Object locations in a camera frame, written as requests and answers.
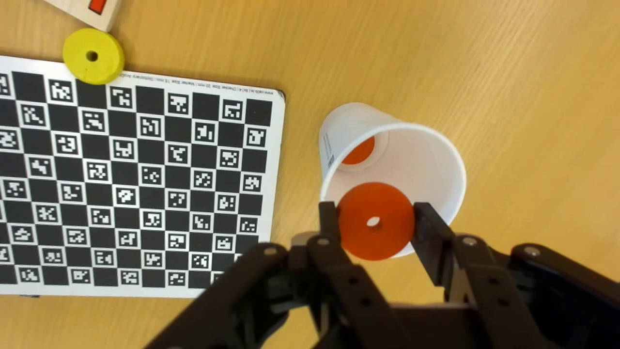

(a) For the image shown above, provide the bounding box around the white paper cup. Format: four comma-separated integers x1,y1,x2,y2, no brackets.
318,100,469,259

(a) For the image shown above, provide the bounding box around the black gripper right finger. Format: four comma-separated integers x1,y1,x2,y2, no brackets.
413,201,620,349

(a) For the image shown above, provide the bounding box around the yellow coin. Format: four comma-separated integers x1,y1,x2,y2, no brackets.
62,26,128,86

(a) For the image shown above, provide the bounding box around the wooden number puzzle board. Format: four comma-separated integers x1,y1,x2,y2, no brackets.
43,0,132,32

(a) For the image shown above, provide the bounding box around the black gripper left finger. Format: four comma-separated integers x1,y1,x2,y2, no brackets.
144,199,415,349

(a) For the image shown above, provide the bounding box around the black white marker checkerboard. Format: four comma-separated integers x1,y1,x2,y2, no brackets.
0,53,289,300

